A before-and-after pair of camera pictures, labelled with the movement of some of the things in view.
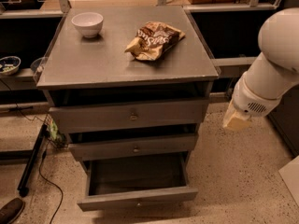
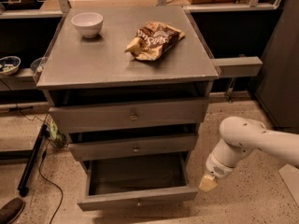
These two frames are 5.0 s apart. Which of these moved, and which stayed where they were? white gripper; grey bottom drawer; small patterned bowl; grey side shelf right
Moved: white gripper
Stayed: grey bottom drawer; small patterned bowl; grey side shelf right
